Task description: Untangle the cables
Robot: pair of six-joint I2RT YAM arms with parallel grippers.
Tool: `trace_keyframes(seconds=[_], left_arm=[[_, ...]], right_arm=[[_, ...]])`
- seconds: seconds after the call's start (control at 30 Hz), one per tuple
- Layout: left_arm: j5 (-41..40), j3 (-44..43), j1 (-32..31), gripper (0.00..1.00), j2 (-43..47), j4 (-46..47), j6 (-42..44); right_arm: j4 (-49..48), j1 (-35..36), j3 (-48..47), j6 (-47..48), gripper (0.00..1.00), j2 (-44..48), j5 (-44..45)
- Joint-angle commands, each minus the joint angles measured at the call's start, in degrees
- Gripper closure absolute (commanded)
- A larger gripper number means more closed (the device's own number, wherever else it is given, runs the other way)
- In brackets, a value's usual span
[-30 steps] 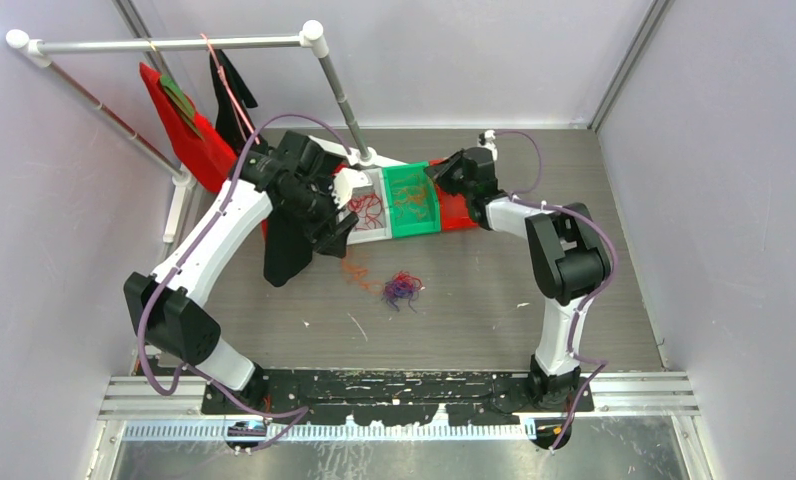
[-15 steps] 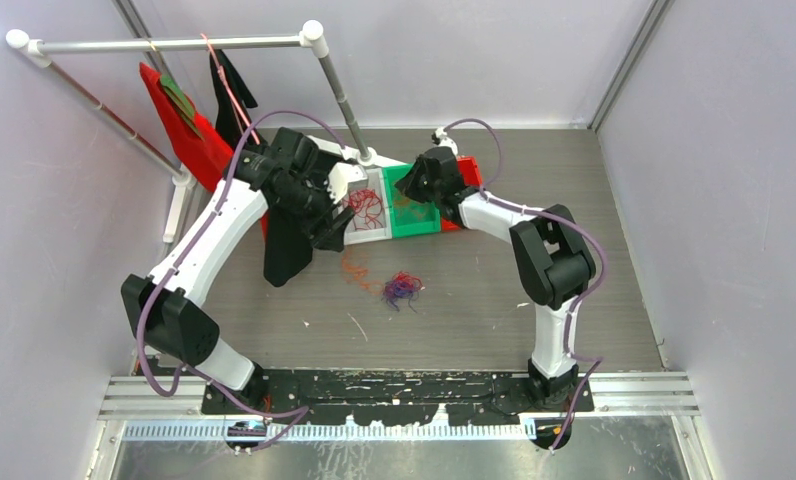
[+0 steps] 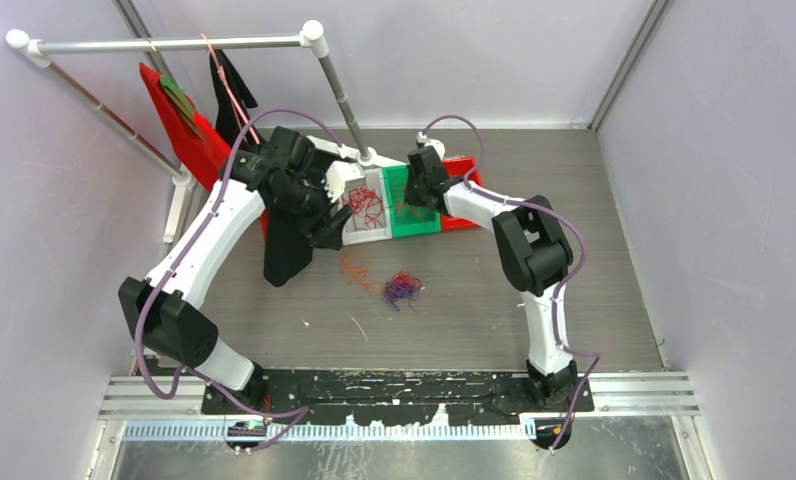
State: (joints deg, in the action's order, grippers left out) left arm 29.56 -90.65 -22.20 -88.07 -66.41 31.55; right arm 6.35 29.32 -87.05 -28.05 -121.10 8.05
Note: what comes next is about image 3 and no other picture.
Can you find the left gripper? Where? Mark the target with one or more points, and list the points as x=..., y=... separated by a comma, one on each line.
x=324, y=229

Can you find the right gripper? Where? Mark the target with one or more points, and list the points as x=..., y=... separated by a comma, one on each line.
x=409, y=196

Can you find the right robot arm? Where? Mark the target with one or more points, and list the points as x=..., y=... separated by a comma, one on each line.
x=533, y=250

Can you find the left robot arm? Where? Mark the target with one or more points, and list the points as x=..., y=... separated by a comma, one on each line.
x=162, y=310

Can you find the red plastic bin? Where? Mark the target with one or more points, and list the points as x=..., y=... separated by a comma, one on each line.
x=457, y=167

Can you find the black cloth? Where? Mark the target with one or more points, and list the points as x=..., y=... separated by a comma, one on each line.
x=283, y=168

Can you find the green plastic bin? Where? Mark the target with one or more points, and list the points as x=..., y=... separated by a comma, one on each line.
x=406, y=220

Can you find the white plastic bin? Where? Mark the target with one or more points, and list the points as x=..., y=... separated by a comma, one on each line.
x=370, y=219

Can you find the red cloth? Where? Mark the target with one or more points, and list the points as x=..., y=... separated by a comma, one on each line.
x=201, y=146

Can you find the pink hanger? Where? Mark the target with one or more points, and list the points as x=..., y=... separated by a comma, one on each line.
x=234, y=99

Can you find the metal clothes rack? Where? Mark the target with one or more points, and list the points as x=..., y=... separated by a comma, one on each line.
x=310, y=37

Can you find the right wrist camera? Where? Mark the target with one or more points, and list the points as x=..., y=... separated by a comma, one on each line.
x=423, y=141

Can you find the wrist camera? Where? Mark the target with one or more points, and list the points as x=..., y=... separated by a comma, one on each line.
x=423, y=141
x=341, y=177

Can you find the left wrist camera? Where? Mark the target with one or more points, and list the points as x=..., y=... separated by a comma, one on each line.
x=341, y=177

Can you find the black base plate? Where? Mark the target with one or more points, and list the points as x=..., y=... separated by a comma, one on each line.
x=400, y=398

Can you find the aluminium rail frame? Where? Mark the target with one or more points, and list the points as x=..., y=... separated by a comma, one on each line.
x=200, y=412

